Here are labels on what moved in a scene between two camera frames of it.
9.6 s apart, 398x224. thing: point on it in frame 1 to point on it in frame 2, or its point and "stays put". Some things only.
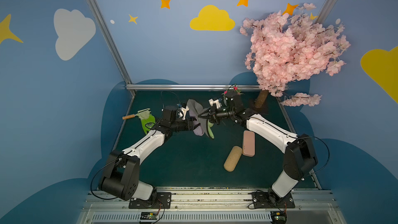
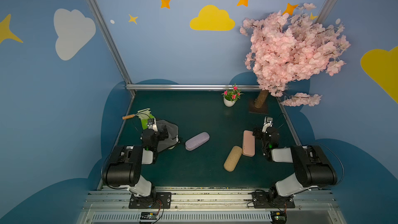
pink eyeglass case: [249, 143] stays put
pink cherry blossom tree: [285, 47] stays put
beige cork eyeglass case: [232, 159] stays put
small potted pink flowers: [232, 87] stays put
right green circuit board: [278, 217] stays put
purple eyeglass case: [198, 130] to [197, 141]
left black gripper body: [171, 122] to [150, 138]
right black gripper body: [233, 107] to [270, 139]
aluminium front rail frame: [210, 206] stays put
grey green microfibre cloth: [196, 110] to [173, 138]
